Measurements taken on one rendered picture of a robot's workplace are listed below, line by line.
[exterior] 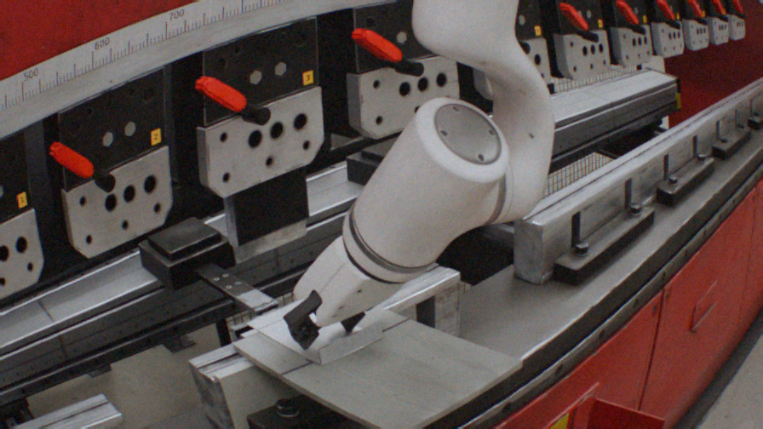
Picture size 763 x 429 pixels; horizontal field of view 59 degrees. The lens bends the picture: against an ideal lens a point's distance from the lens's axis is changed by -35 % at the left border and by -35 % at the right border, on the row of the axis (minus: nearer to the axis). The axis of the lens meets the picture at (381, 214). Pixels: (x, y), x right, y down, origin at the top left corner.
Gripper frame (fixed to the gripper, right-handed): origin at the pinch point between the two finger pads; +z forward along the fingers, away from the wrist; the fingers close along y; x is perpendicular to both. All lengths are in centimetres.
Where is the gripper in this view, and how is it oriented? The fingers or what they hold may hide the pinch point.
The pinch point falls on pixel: (324, 322)
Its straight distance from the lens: 100.8
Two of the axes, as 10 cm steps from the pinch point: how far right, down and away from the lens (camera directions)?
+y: -7.3, 3.0, -6.1
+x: 5.6, 7.8, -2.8
